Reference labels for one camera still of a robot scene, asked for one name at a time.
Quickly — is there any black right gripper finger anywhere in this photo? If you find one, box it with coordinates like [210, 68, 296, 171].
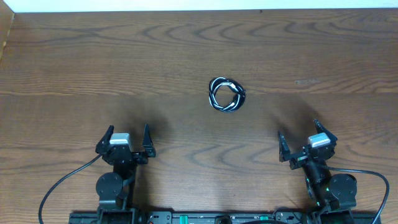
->
[278, 131, 290, 162]
[314, 119, 336, 141]

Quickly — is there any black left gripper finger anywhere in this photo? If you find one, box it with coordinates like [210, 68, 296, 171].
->
[95, 125, 114, 154]
[142, 124, 156, 157]

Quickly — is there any black usb cable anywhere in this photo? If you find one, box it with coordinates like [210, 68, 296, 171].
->
[208, 77, 247, 113]

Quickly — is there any white usb cable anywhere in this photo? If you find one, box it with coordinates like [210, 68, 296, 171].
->
[209, 77, 243, 111]

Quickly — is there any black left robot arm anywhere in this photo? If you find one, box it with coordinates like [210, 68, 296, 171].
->
[95, 124, 156, 224]

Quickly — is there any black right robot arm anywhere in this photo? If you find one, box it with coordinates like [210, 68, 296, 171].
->
[278, 120, 357, 223]

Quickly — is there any brown cardboard panel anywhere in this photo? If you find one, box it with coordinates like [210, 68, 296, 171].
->
[0, 0, 15, 58]

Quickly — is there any black right camera cable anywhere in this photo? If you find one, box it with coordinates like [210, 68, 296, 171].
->
[320, 164, 391, 224]

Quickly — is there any black camera cable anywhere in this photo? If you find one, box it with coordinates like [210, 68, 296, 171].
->
[38, 153, 103, 224]
[320, 164, 391, 224]

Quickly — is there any black left camera cable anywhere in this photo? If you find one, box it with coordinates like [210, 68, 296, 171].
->
[38, 153, 103, 224]

